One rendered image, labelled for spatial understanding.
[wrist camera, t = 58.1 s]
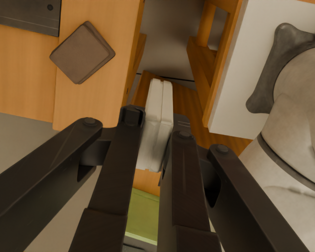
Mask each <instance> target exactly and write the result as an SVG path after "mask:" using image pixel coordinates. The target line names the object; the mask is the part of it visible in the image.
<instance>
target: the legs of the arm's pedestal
mask: <svg viewBox="0 0 315 252"><path fill-rule="evenodd" d="M234 1H235V0H205V2H204V6H203V11H202V15H201V19H200V23H199V28H198V32H197V36H196V37H195V36H189V38H188V43H187V47H186V52H187V56H188V59H189V63H190V67H191V70H192V74H193V78H194V82H195V85H196V89H197V93H198V97H199V100H200V104H201V108H202V111H203V113H204V111H205V107H206V104H207V100H208V96H209V93H210V89H211V85H212V82H213V78H214V74H215V70H216V67H217V63H218V59H219V56H220V52H221V48H222V45H223V41H224V37H225V34H226V30H227V26H228V23H229V19H230V15H231V12H232V8H233V4H234ZM216 7H218V8H220V9H222V10H224V11H226V12H228V13H227V17H226V21H225V24H224V28H223V32H222V36H221V39H220V43H219V47H218V50H212V49H210V48H209V47H208V45H207V43H208V39H209V35H210V31H211V27H212V23H213V19H214V15H215V11H216Z"/></svg>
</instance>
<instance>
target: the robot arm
mask: <svg viewBox="0 0 315 252"><path fill-rule="evenodd" d="M245 106H246V108H247V110H248V111H249V112H250V113H253V114H259V113H264V114H269V116H268V118H267V120H266V122H265V125H264V127H263V129H262V131H261V132H260V133H259V134H258V135H257V137H256V138H255V139H254V140H253V141H252V142H251V143H250V144H249V145H248V146H247V147H246V148H245V149H244V151H243V152H242V153H241V154H240V155H239V156H237V155H236V154H235V153H234V151H233V150H232V149H230V148H229V147H227V146H226V145H223V144H211V145H210V147H209V149H207V148H204V147H202V146H200V145H198V144H197V141H196V138H195V136H194V135H192V133H191V128H190V127H191V126H190V120H189V119H188V118H187V116H186V115H182V114H177V113H173V84H171V82H170V81H165V80H164V81H163V82H162V81H161V80H160V79H156V78H153V79H151V81H150V86H149V90H148V95H147V100H146V104H145V107H142V106H137V105H132V104H129V105H125V106H122V107H121V108H120V112H119V118H118V123H117V126H115V127H103V123H102V122H101V121H100V120H97V119H95V118H92V117H83V118H80V119H78V120H76V121H75V122H73V123H72V124H70V125H69V126H68V127H66V128H65V129H63V130H62V131H60V132H59V133H58V134H56V135H55V136H53V137H52V138H51V139H49V140H48V141H46V142H45V143H43V144H42V145H41V146H39V147H38V148H36V149H35V150H33V151H32V152H31V153H29V154H28V155H26V156H25V157H23V158H22V159H21V160H19V161H18V162H16V163H15V164H13V165H12V166H11V167H9V168H8V169H6V170H5V171H3V172H2V173H1V174H0V252H23V251H24V250H25V249H26V248H27V247H28V246H29V245H30V244H31V243H32V241H33V240H34V239H35V238H36V237H37V236H38V235H39V234H40V232H41V231H42V230H43V229H44V228H45V227H46V226H47V225H48V223H49V222H50V221H51V220H52V219H53V218H54V217H55V216H56V214H57V213H58V212H59V211H60V210H61V209H62V208H63V207H64V205H65V204H66V203H67V202H68V201H69V200H70V199H71V198H72V197H73V195H74V194H75V193H76V192H77V191H78V190H79V189H80V188H81V186H82V185H83V184H84V183H85V182H86V181H87V180H88V179H89V177H90V176H91V175H92V174H93V173H94V172H95V171H96V168H97V166H102V168H101V171H100V174H99V176H98V179H97V182H96V185H95V188H94V190H93V193H92V196H91V199H90V201H89V204H88V207H87V208H85V209H84V210H83V213H82V215H81V218H80V221H79V223H78V226H77V229H76V232H75V234H74V237H73V240H72V242H71V245H70V248H69V250H68V252H122V249H123V243H124V237H125V232H126V226H127V220H128V210H129V205H130V199H131V193H132V187H133V182H134V176H135V170H136V169H140V170H145V169H149V171H150V172H155V173H159V172H161V175H160V179H159V182H158V186H159V187H160V195H159V214H158V233H157V252H315V34H313V33H310V32H306V31H302V30H299V29H297V28H296V27H295V26H293V25H292V24H290V23H287V22H284V23H281V24H279V25H278V26H277V27H276V29H275V32H274V41H273V45H272V48H271V50H270V53H269V55H268V58H267V60H266V62H265V65H264V67H263V70H262V72H261V75H260V77H259V80H258V82H257V84H256V87H255V89H254V91H253V93H252V95H251V96H250V97H249V98H248V100H247V101H246V104H245Z"/></svg>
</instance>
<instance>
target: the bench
mask: <svg viewBox="0 0 315 252"><path fill-rule="evenodd" d="M146 38H147V35H146V34H143V33H139V36H138V42H137V47H136V53H135V58H134V64H133V69H132V74H131V80H130V85H129V91H128V96H127V99H128V97H129V94H130V91H131V88H132V85H133V82H134V79H135V76H136V73H137V70H138V67H139V65H140V62H141V59H142V56H143V53H144V48H145V43H146ZM58 46H59V37H56V36H51V35H47V34H42V33H38V32H33V31H29V30H24V29H20V28H16V27H11V26H7V25H2V24H0V113H5V114H10V115H15V116H20V117H25V118H30V119H34V120H39V121H44V122H49V123H53V116H54V103H55V89H56V75H57V66H56V65H55V64H54V63H53V62H52V61H51V60H50V54H51V53H52V51H53V50H54V49H55V48H56V47H58Z"/></svg>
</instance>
